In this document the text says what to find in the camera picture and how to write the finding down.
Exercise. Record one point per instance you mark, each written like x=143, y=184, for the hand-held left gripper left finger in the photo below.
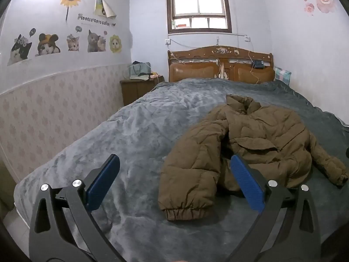
x=105, y=178

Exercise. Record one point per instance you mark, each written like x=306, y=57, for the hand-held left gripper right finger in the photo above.
x=246, y=181

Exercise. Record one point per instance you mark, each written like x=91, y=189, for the brown puffer jacket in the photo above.
x=259, y=131

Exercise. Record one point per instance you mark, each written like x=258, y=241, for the grey fleece blanket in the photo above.
x=122, y=131

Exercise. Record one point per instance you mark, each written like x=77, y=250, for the wooden nightstand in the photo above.
x=136, y=90

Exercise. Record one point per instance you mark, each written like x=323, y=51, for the checked pastel pillow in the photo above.
x=282, y=75

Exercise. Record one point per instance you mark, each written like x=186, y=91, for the light green paper bag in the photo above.
x=139, y=69

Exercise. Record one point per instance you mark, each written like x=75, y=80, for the black device on headboard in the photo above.
x=258, y=64

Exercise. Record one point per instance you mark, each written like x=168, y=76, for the wooden bed headboard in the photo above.
x=190, y=73

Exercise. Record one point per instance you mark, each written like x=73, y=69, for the yellow flower cat sticker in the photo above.
x=115, y=43

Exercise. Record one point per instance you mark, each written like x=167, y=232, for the small tabby kitten sticker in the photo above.
x=73, y=43

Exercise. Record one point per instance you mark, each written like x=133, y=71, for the hat wearing cat sticker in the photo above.
x=47, y=46

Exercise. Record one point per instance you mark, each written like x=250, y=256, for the black white cat sticker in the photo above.
x=19, y=50

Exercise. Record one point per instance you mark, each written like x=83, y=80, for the brown framed window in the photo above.
x=197, y=1

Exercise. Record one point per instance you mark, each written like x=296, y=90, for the grey cat wall sticker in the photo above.
x=94, y=42

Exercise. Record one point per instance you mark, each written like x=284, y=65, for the lettered banner wall sticker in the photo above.
x=95, y=20

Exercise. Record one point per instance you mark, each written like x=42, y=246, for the peeling paper wall poster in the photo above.
x=102, y=6

